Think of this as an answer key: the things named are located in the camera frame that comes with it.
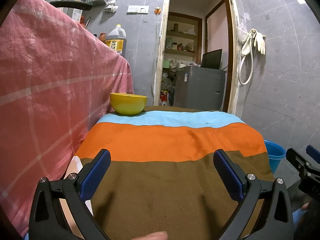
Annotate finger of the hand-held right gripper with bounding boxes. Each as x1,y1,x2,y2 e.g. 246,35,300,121
286,148,313,172
306,144,320,164

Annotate grey appliance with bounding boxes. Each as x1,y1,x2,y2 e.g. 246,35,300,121
173,65,225,111

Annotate yellow bowl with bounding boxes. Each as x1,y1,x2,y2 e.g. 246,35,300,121
110,93,148,116

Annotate person's left hand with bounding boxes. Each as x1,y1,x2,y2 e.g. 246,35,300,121
135,231,168,240

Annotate white rubber gloves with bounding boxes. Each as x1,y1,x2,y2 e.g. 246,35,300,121
254,29,266,55

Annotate large cooking oil bottle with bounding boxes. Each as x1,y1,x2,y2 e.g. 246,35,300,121
105,24,126,55

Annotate white wall switch panel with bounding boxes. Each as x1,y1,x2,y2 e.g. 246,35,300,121
127,5,149,14

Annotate black chair armrest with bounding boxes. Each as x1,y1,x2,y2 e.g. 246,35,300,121
49,0,92,11

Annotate person's light blue clothing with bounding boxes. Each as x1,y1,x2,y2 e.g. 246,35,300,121
292,209,309,224

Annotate striped blanket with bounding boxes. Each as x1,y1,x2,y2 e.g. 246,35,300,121
74,105,275,240

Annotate blue plastic bucket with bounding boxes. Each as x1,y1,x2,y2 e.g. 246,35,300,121
264,139,286,175

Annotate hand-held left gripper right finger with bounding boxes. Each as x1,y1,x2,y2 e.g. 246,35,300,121
213,149,294,240

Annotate black monitor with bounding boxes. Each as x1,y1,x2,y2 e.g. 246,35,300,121
201,49,223,70

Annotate white crumpled rag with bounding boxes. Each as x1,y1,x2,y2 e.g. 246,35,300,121
104,0,119,13

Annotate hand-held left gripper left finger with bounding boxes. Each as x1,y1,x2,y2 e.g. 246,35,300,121
28,149,112,240

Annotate wooden door frame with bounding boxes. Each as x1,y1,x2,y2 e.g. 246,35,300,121
151,0,238,114

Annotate red white bag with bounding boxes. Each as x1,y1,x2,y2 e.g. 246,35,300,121
159,90,170,107

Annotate white hose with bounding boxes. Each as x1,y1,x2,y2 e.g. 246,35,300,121
238,52,254,85

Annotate peach cloth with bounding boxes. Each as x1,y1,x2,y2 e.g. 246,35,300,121
60,155,94,240

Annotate pink checked cloth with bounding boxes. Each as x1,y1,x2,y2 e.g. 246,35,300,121
0,0,134,238

